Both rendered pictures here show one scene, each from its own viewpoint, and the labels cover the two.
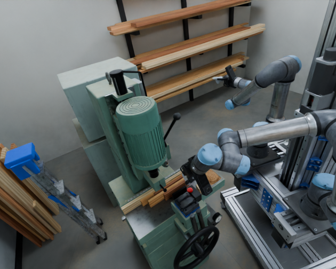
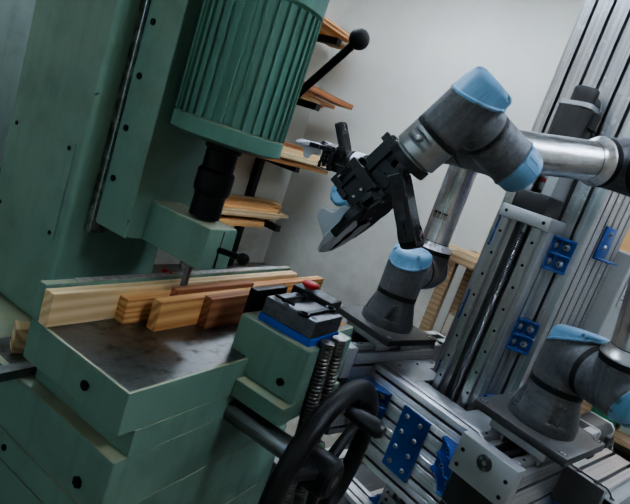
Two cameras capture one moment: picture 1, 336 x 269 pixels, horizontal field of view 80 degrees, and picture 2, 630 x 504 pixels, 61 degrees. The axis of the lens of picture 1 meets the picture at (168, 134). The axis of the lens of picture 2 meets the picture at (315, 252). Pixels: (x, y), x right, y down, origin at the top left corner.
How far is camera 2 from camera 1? 0.76 m
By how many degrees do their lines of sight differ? 39
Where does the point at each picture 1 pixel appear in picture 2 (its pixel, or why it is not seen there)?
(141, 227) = (132, 366)
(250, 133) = not seen: hidden behind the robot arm
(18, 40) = not seen: outside the picture
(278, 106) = (449, 214)
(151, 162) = (262, 123)
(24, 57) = not seen: outside the picture
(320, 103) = (559, 182)
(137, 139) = (272, 15)
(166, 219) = (221, 364)
